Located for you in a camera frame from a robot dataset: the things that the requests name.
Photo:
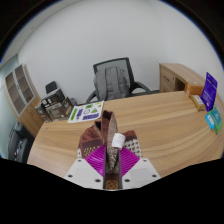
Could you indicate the small black chair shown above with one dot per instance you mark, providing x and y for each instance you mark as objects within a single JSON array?
[{"x": 50, "y": 86}]

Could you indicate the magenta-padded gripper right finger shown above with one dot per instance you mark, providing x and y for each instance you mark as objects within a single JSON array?
[{"x": 128, "y": 161}]

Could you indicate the small yellow box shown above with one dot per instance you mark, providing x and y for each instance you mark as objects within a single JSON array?
[{"x": 198, "y": 102}]

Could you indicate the brown cardboard box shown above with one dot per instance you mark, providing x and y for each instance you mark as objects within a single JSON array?
[{"x": 42, "y": 113}]

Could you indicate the blue small box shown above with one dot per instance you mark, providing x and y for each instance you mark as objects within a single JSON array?
[{"x": 210, "y": 121}]

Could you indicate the small black printed carton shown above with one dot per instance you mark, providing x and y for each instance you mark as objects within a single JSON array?
[{"x": 57, "y": 94}]

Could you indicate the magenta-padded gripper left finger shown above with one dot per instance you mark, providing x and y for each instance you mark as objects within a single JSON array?
[{"x": 96, "y": 160}]

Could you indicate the white printed sheet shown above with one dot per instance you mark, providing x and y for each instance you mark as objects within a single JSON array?
[{"x": 86, "y": 112}]

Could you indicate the black mesh office chair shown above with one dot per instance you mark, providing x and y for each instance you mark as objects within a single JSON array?
[{"x": 128, "y": 65}]

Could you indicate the orange box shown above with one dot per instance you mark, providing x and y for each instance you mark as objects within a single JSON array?
[{"x": 194, "y": 90}]

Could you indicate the purple standing card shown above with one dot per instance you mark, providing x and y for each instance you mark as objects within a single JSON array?
[{"x": 209, "y": 91}]

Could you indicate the green small box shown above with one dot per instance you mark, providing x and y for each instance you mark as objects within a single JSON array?
[{"x": 217, "y": 121}]

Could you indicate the wooden side desk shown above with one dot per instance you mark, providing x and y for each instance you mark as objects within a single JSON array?
[{"x": 176, "y": 73}]

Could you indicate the brown patterned towel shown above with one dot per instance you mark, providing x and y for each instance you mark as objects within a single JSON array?
[{"x": 96, "y": 135}]

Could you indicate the wooden shelf cabinet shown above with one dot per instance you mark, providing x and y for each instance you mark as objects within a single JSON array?
[{"x": 28, "y": 113}]

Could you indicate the grey backpack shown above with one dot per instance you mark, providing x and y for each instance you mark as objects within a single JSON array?
[{"x": 111, "y": 83}]

